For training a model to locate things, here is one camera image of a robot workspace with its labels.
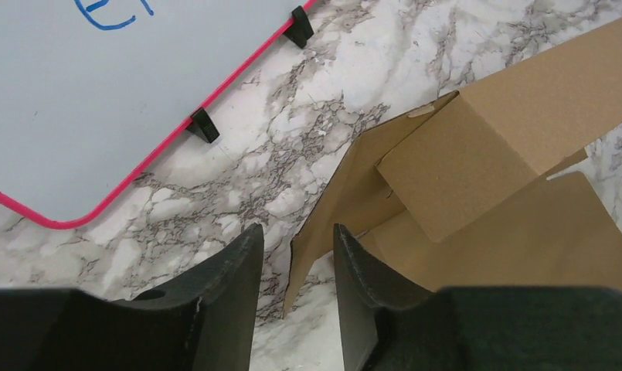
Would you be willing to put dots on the brown cardboard box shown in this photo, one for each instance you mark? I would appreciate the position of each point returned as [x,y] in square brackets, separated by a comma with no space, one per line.
[473,188]

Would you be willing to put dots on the left black whiteboard stand clip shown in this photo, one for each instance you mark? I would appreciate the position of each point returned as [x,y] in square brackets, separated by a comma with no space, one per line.
[202,126]

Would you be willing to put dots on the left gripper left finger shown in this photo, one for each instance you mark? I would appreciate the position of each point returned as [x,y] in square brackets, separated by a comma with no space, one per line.
[202,319]

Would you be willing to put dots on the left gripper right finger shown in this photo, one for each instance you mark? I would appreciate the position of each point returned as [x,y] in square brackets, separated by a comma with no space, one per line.
[387,322]

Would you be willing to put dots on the black whiteboard stand clip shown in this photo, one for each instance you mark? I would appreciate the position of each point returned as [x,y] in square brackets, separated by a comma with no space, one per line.
[300,30]
[202,126]

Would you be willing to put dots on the right black whiteboard stand clip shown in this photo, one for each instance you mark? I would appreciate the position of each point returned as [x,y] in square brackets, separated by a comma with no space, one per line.
[300,30]

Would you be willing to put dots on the pink-framed whiteboard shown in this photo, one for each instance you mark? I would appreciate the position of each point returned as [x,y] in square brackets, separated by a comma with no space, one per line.
[92,91]

